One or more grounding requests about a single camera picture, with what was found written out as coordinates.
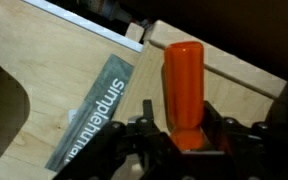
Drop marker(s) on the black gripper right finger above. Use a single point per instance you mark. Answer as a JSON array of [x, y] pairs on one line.
[[257, 152]]

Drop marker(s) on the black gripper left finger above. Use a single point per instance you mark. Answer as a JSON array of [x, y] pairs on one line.
[[107, 151]]

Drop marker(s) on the orange handled screwdriver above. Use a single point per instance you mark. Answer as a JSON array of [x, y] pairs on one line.
[[184, 80]]

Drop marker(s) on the wooden top drawer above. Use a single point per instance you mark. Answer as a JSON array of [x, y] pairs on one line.
[[47, 66]]

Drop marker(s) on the light wooden drawer cabinet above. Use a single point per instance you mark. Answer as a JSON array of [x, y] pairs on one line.
[[234, 87]]

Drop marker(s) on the grey simplehuman label card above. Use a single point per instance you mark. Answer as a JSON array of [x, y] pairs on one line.
[[95, 111]]

